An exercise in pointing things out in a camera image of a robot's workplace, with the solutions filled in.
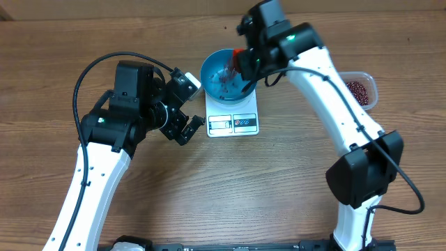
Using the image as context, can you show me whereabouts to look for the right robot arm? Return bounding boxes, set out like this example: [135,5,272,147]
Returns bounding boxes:
[235,1,403,250]

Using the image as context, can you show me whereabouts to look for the orange measuring scoop blue handle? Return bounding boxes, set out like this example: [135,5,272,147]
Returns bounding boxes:
[229,49,245,73]

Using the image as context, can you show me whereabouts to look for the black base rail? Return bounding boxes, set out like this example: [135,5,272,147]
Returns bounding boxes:
[97,235,397,251]

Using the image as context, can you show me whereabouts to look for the blue bowl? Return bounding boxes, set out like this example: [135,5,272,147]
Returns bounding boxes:
[200,49,256,104]

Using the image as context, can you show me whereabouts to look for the red adzuki beans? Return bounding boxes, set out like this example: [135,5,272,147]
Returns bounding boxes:
[346,81,369,106]

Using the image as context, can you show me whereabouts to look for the clear plastic container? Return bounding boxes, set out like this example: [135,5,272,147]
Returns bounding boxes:
[339,71,378,110]

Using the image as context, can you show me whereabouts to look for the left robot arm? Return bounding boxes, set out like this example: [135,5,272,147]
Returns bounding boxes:
[44,61,205,250]

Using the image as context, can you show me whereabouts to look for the white digital kitchen scale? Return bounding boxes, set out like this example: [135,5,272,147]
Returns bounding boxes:
[205,91,260,138]

